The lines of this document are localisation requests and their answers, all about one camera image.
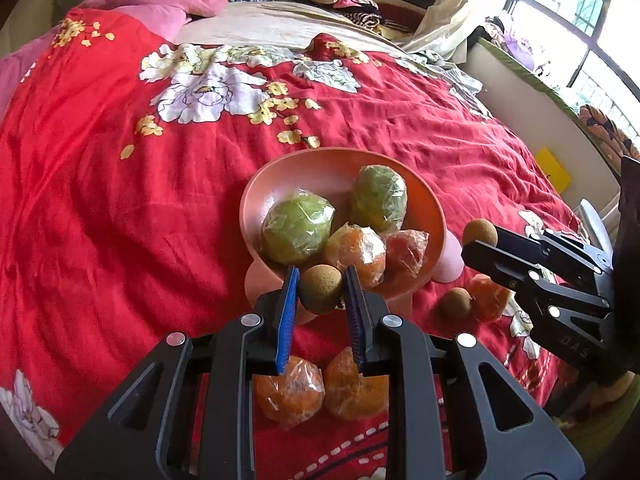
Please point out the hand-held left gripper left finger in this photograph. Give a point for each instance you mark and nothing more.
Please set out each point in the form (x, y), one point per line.
(288, 320)

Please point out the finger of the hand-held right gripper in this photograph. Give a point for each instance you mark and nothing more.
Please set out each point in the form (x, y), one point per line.
(550, 247)
(500, 262)

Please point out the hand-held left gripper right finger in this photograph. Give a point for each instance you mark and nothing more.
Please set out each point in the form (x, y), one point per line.
(353, 320)

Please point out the brown longan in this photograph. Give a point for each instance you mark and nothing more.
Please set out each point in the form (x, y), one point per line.
(455, 303)
(320, 287)
(477, 231)

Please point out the medium orange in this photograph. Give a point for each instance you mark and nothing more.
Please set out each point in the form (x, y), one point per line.
(487, 300)

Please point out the large orange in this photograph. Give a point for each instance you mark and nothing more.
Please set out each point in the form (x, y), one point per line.
(357, 255)
(290, 392)
(345, 390)

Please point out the small reddish orange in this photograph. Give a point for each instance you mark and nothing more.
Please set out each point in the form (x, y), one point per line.
(407, 255)

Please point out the green orange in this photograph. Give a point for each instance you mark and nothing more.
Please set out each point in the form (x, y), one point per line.
(295, 230)
(377, 200)

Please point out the pink plastic bowl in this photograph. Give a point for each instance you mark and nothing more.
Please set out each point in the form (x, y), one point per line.
(310, 170)

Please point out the grey plastic chair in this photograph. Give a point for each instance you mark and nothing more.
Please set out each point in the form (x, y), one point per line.
(595, 220)

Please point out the yellow card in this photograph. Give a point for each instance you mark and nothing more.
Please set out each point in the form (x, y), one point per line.
(554, 169)

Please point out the brown patterned pillow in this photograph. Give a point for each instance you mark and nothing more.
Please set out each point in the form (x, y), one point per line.
(607, 130)

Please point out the green ledge cover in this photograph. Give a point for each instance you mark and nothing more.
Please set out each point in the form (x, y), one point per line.
(545, 87)

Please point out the grey striped cloth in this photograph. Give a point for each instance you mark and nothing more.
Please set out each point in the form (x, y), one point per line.
(450, 67)

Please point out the purple clothes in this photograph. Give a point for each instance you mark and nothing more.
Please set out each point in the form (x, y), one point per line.
(517, 45)

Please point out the red floral blanket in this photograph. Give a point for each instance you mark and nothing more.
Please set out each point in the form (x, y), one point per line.
(125, 185)

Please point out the window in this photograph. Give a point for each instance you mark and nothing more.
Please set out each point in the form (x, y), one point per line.
(565, 5)

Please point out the cream curtain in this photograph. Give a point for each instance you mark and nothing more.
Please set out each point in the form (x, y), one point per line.
(450, 10)

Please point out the beige bed sheet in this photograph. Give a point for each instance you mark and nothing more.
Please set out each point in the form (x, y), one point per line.
(260, 22)

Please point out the pink blanket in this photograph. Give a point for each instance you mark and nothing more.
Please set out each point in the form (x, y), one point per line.
(15, 75)

